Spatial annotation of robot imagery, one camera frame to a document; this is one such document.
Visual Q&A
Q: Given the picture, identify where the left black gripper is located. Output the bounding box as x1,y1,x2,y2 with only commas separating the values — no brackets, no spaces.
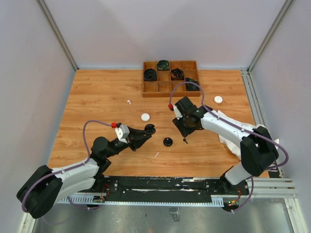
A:
105,126,152,158

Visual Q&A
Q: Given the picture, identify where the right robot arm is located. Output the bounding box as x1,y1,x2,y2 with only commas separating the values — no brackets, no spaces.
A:
169,97,279,194

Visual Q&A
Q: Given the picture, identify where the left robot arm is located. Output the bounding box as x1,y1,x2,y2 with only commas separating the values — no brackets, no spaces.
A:
17,123,156,219

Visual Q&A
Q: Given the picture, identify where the white charging case centre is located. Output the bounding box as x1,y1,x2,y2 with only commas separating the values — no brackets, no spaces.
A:
140,113,150,122

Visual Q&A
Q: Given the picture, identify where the white charging case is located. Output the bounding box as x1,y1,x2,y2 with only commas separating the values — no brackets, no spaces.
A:
214,96,223,104
140,113,150,122

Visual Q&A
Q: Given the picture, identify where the white charging case right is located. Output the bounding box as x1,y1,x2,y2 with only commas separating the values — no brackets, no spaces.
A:
214,96,223,104

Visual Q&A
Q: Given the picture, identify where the wooden compartment tray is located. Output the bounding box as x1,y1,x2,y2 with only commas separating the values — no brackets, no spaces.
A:
142,60,201,98

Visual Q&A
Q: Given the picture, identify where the crumpled white cloth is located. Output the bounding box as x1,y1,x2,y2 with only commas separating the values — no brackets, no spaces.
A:
217,110,265,160

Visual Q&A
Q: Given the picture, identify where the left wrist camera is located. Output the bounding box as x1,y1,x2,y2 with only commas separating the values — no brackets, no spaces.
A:
115,124,130,144

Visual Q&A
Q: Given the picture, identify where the dark green coiled strap right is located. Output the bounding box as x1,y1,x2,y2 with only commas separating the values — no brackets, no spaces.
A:
185,77,200,92

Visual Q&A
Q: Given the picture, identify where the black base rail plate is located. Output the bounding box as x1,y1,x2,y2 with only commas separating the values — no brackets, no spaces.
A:
83,176,249,204

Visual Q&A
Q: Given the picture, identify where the black orange coiled strap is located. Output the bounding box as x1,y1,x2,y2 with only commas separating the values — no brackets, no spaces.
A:
170,67,184,81

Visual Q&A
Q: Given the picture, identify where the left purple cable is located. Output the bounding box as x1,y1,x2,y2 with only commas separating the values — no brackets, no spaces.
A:
21,119,117,214

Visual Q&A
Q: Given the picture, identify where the purple cable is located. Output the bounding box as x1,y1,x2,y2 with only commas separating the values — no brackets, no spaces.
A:
21,119,117,214
168,81,290,214

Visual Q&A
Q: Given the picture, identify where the black coiled strap left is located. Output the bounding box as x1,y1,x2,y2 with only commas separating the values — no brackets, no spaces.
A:
143,68,158,82

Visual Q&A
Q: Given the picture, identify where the green coiled strap top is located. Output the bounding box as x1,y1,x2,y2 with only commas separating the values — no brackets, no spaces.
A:
156,59,171,71

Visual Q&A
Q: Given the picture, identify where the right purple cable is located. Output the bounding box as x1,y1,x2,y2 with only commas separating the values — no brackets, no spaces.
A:
168,81,290,214

